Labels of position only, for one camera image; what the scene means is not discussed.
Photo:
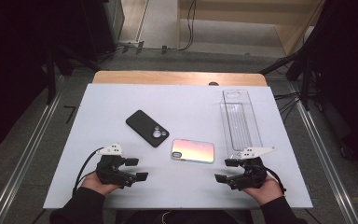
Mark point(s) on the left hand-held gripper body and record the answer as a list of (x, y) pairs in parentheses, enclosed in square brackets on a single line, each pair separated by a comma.
[(110, 169)]

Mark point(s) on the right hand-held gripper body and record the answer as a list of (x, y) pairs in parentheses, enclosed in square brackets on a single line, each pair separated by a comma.
[(250, 174)]

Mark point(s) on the black phone case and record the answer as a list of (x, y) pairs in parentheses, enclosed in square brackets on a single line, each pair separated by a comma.
[(147, 128)]

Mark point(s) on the clear plastic rack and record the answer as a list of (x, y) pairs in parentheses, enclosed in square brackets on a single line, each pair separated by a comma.
[(240, 124)]

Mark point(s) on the iridescent phone case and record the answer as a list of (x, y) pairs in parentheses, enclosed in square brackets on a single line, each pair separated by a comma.
[(192, 151)]

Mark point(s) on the person's left hand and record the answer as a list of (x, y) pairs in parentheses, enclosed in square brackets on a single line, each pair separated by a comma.
[(98, 185)]

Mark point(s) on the person's right hand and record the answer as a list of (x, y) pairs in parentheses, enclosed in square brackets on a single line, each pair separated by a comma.
[(265, 191)]

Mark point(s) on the person's torso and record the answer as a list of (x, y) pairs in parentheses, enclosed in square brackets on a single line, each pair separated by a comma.
[(183, 217)]

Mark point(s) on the white board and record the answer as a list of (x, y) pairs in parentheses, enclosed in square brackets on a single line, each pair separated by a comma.
[(183, 109)]

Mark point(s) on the wooden table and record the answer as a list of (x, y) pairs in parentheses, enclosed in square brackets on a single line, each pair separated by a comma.
[(174, 77)]

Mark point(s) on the black metal stand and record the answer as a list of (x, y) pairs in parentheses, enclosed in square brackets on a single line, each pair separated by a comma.
[(51, 77), (306, 81)]

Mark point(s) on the dark cabinet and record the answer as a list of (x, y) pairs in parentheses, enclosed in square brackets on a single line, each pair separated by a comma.
[(105, 28)]

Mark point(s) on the wooden shelf unit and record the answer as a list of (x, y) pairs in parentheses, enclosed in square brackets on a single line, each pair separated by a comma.
[(289, 34)]

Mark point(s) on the metal floor rail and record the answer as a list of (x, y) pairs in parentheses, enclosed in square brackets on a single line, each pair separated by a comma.
[(28, 155), (326, 161)]

